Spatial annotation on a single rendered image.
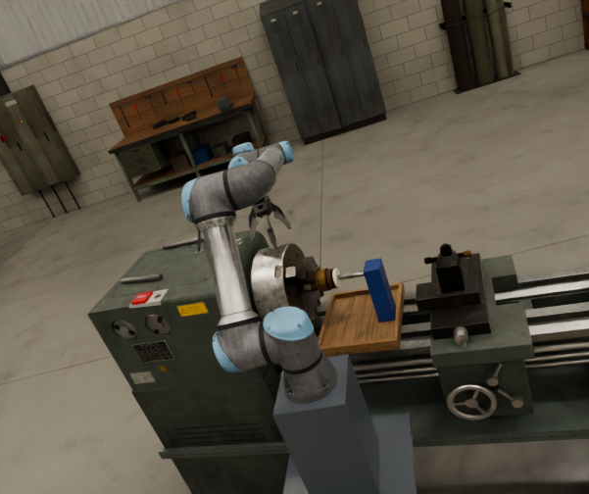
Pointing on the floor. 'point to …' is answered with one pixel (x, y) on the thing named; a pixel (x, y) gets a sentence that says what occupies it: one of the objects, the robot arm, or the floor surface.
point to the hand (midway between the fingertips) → (271, 235)
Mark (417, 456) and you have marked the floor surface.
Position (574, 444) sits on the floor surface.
